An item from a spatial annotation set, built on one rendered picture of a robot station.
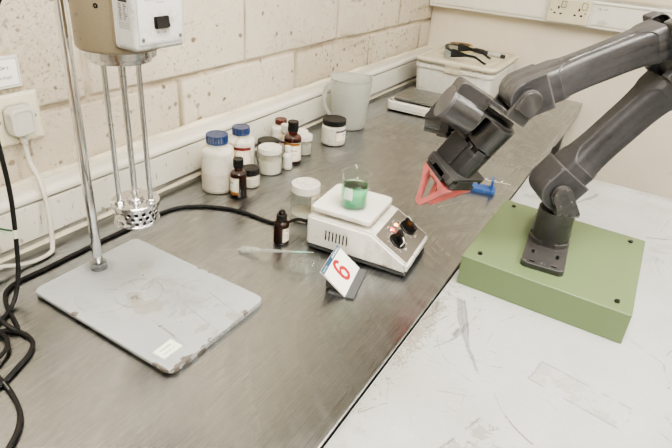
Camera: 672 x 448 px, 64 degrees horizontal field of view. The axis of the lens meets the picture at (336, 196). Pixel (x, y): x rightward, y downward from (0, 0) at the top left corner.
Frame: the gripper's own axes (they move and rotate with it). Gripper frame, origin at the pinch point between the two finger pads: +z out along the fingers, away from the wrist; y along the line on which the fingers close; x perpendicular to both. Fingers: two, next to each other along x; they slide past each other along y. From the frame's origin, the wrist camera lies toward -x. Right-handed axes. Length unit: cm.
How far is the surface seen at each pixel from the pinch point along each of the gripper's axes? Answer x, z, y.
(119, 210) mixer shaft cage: -10, 13, 49
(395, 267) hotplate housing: 7.7, 9.2, 6.4
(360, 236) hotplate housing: 0.4, 9.3, 10.1
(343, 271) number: 4.8, 13.0, 14.6
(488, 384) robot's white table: 32.1, 0.7, 13.7
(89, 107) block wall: -44, 24, 42
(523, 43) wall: -73, -6, -126
